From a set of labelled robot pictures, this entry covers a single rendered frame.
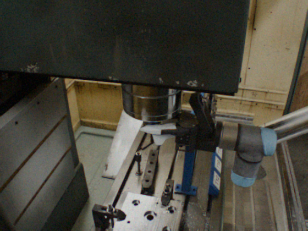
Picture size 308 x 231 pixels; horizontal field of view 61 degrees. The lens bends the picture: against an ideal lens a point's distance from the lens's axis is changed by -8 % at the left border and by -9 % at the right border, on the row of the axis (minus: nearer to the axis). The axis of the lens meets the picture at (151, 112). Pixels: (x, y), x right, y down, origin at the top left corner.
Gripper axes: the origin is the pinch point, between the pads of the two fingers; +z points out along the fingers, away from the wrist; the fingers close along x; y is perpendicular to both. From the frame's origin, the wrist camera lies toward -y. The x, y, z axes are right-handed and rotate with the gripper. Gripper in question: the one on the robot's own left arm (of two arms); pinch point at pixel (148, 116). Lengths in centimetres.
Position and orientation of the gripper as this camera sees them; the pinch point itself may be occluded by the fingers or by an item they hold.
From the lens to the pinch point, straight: 77.8
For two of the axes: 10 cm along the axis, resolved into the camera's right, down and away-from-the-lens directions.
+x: 2.3, -5.1, 8.3
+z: -9.7, -1.5, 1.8
